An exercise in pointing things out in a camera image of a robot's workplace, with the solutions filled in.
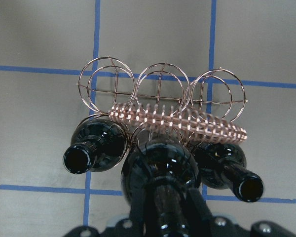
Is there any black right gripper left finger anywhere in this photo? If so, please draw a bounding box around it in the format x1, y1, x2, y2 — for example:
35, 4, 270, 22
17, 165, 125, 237
129, 204, 144, 237

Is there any dark wine bottle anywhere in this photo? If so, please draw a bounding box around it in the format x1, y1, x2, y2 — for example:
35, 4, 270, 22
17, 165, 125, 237
191, 142, 264, 202
63, 118, 127, 174
121, 138, 198, 237

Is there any copper wire bottle basket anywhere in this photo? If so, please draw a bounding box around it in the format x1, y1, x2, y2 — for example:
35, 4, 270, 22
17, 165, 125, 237
76, 57, 247, 158

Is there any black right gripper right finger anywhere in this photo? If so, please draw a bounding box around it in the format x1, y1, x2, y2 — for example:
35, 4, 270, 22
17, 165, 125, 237
187, 188, 213, 237

